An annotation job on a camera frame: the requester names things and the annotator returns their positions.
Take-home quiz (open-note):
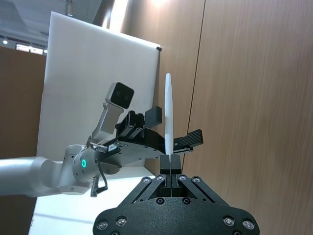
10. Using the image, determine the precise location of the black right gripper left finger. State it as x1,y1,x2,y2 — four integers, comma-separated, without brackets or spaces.
122,154,172,205

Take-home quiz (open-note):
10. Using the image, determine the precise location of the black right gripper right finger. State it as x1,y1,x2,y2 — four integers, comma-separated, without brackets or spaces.
171,154,222,205

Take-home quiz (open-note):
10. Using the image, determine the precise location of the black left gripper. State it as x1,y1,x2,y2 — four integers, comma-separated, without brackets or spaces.
97,106,204,169

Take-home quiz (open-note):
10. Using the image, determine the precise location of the small white plastic piece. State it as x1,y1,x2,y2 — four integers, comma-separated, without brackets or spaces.
164,72,175,156

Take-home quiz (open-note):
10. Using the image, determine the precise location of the thin dark gripper cable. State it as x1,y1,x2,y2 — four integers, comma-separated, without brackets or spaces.
86,139,109,198

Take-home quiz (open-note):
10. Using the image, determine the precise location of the white wall panel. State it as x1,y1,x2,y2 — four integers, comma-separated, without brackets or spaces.
28,11,162,235

